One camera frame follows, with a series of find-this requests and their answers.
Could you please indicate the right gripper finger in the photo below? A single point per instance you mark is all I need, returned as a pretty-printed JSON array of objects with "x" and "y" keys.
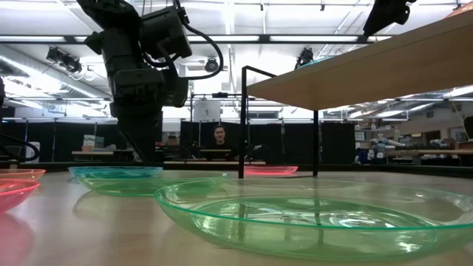
[{"x": 378, "y": 18}]

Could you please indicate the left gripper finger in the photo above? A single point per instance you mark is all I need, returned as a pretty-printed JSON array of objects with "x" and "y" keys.
[{"x": 148, "y": 140}]

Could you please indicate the blue translucent plastic plate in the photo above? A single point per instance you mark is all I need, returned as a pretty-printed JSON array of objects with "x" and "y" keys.
[
  {"x": 111, "y": 170},
  {"x": 316, "y": 61}
]

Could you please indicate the green translucent plastic plate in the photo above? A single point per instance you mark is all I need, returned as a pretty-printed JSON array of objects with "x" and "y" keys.
[
  {"x": 295, "y": 240},
  {"x": 129, "y": 186}
]

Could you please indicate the pink translucent plastic plate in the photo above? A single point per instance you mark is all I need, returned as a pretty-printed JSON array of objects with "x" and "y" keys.
[
  {"x": 271, "y": 170},
  {"x": 15, "y": 194}
]

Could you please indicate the orange translucent plastic plate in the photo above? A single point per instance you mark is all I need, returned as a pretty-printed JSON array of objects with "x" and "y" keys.
[{"x": 22, "y": 173}]

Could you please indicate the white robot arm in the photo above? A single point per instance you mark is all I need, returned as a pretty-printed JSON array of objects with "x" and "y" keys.
[{"x": 388, "y": 142}]

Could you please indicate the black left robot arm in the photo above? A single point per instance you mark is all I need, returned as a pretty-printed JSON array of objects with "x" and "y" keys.
[{"x": 122, "y": 44}]

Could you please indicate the wooden tray board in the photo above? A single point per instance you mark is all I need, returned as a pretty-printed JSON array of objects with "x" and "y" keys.
[{"x": 369, "y": 81}]

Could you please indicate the person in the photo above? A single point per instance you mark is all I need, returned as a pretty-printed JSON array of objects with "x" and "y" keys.
[{"x": 220, "y": 146}]

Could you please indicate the black ceiling-mounted device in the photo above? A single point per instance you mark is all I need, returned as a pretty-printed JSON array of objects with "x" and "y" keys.
[
  {"x": 305, "y": 57},
  {"x": 64, "y": 61}
]

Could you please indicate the black overhead gantry bar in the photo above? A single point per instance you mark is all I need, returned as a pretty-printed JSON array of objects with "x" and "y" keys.
[{"x": 264, "y": 38}]

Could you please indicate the long wooden workbench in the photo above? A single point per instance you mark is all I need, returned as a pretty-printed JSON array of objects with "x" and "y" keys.
[{"x": 425, "y": 151}]

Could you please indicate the black partition curtain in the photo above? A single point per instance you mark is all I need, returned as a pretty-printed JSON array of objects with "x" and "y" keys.
[{"x": 295, "y": 144}]

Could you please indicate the round black overhead camera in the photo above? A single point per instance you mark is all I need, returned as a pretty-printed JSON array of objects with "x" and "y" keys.
[{"x": 211, "y": 65}]

